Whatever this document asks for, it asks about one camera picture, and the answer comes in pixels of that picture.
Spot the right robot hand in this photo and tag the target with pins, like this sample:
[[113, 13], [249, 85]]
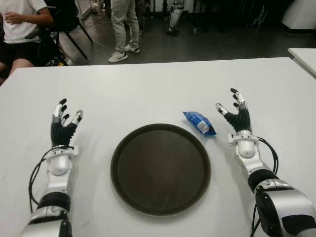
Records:
[[240, 121]]

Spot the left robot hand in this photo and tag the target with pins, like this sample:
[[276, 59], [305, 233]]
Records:
[[60, 133]]

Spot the blue Oreo packet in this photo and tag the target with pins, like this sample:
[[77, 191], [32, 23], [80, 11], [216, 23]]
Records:
[[197, 121]]

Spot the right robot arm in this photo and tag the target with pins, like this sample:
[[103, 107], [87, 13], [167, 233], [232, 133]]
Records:
[[247, 148]]

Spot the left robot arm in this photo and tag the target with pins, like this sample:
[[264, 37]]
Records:
[[59, 163]]

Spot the yellow black floor object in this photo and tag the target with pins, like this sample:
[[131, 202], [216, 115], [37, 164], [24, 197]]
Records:
[[59, 63]]

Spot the white side table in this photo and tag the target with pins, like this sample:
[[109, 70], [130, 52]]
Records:
[[306, 59]]

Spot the round dark brown tray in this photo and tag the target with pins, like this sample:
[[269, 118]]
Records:
[[160, 170]]

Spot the grey metal folding stand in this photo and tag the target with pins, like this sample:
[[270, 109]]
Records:
[[261, 17]]

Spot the seated person white shirt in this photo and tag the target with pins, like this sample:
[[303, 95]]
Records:
[[17, 27]]

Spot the black chair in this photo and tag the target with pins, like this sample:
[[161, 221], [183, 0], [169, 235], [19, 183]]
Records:
[[61, 14]]

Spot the white cabinet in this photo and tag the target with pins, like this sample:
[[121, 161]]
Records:
[[301, 14]]

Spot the white humanoid robot legs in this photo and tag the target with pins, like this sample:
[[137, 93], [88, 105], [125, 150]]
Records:
[[174, 17]]

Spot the standing person beige trousers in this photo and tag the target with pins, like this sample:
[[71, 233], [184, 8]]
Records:
[[123, 24]]

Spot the white panel cart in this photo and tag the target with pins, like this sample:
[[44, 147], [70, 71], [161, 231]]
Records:
[[80, 8]]

